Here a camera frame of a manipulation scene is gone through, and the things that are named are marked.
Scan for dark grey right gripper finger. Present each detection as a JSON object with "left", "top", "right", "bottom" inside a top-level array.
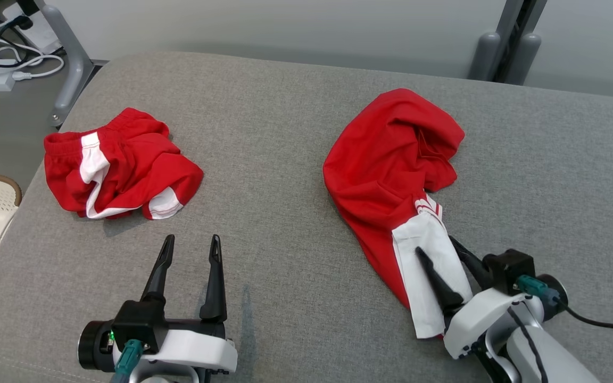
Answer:
[
  {"left": 416, "top": 246, "right": 464, "bottom": 315},
  {"left": 449, "top": 236, "right": 493, "bottom": 290}
]

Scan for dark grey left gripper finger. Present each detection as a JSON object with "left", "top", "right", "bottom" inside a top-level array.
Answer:
[
  {"left": 200, "top": 234, "right": 227, "bottom": 321},
  {"left": 142, "top": 234, "right": 175, "bottom": 305}
]

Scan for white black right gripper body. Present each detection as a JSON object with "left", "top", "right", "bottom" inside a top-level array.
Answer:
[{"left": 443, "top": 274, "right": 569, "bottom": 360}]

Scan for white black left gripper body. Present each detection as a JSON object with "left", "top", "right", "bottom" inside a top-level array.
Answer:
[{"left": 78, "top": 318, "right": 238, "bottom": 373}]

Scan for red shorts with white stripes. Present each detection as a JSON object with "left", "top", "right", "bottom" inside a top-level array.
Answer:
[{"left": 43, "top": 107, "right": 204, "bottom": 221}]

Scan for red jersey with white sleeves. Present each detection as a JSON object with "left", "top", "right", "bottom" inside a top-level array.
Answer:
[{"left": 322, "top": 88, "right": 473, "bottom": 339}]

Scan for grey metal desk leg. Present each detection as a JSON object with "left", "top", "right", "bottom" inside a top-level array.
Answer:
[{"left": 32, "top": 0, "right": 107, "bottom": 128}]

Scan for white socket box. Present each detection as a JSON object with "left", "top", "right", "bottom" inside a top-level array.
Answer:
[{"left": 2, "top": 2, "right": 63, "bottom": 55}]

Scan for teal plug left camera cable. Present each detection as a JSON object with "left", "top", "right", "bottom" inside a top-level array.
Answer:
[{"left": 109, "top": 339, "right": 145, "bottom": 383}]

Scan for teal plug camera cable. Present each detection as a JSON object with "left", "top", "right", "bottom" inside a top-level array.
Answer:
[
  {"left": 517, "top": 275, "right": 613, "bottom": 331},
  {"left": 109, "top": 339, "right": 145, "bottom": 383}
]

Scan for teal plug right camera cable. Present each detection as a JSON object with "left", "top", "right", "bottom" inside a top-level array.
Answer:
[{"left": 517, "top": 275, "right": 613, "bottom": 331}]

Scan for grey partition post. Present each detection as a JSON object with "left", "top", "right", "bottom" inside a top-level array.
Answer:
[{"left": 469, "top": 0, "right": 548, "bottom": 85}]

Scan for white power cable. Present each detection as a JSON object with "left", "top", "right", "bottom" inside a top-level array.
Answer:
[{"left": 0, "top": 40, "right": 65, "bottom": 81}]

